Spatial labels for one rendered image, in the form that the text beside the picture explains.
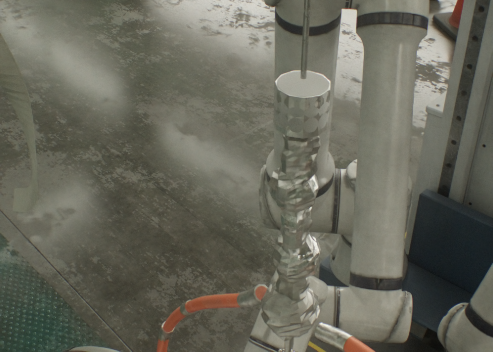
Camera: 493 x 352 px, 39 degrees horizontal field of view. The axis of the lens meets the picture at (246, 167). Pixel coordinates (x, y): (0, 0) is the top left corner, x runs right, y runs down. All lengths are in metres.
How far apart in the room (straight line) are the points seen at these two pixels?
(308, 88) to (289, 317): 0.20
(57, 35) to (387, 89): 3.23
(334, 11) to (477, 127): 0.50
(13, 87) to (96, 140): 2.17
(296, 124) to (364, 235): 0.73
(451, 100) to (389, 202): 0.48
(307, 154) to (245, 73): 3.21
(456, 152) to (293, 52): 0.53
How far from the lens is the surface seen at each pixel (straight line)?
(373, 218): 1.16
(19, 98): 1.07
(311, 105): 0.45
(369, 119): 1.17
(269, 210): 1.59
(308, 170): 0.49
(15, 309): 2.49
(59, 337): 2.37
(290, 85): 0.46
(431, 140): 1.86
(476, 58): 1.53
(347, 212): 1.59
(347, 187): 1.59
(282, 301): 0.57
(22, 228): 2.80
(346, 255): 1.70
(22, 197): 1.30
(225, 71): 3.70
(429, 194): 1.69
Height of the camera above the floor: 1.75
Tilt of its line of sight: 36 degrees down
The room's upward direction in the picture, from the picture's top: straight up
